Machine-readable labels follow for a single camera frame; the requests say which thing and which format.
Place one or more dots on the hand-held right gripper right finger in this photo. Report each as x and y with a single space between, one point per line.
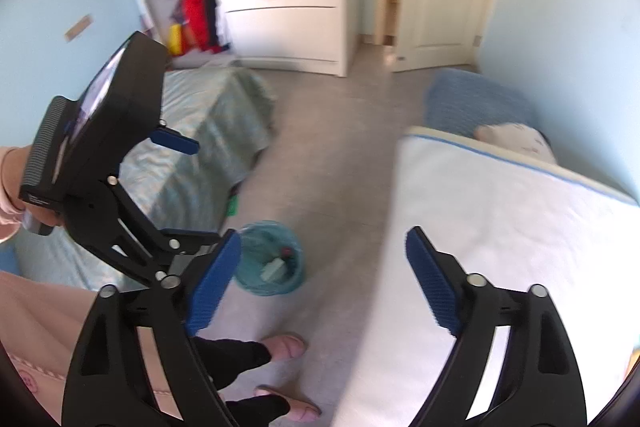
432 277

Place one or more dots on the white mattress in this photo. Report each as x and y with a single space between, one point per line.
500 232

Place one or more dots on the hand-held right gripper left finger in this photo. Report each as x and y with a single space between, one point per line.
212 279

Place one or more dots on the teal wastebasket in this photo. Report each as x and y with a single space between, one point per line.
265 288

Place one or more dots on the blue pillow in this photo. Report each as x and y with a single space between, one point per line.
470 107

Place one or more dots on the red packet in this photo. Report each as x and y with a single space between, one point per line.
286 253

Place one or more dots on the pink garment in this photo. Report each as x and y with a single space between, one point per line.
40 332

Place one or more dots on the small green item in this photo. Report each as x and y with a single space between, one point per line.
232 208

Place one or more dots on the person's left forearm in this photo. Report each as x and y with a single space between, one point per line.
9 187

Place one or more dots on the black trousers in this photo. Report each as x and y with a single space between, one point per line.
235 354

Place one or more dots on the hanging red clothes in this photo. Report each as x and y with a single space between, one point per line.
197 17

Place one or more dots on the brown tape strip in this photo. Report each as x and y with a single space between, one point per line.
79 28

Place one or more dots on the white cardboard box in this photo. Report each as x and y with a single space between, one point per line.
275 271

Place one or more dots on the beige pillow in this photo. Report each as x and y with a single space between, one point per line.
520 139

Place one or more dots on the green-grey covered bed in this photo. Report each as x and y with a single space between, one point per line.
200 147

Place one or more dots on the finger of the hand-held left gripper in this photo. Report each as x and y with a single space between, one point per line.
145 237
175 141

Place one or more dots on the pink slipper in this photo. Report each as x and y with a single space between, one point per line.
287 346
295 404

